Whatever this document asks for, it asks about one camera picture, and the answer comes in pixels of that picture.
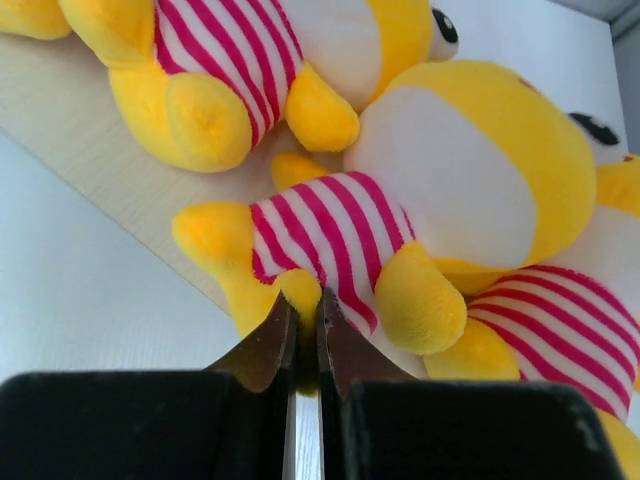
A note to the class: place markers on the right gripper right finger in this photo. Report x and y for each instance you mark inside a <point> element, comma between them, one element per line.
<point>379,422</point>

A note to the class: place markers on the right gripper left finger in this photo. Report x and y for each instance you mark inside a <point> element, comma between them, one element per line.
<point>234,419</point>

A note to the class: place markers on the yellow plush sideways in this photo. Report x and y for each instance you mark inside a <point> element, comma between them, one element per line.
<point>462,170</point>

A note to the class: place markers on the yellow plush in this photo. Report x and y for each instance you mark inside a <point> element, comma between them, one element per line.
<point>199,84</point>
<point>571,319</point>
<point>37,19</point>

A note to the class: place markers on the yellow plush front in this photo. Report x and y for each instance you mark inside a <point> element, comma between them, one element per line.
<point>37,19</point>

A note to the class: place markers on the white two-tier shelf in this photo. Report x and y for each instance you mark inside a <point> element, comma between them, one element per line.
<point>90,276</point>

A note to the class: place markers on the yellow plush under shelf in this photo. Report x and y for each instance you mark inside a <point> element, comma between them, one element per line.
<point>571,319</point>

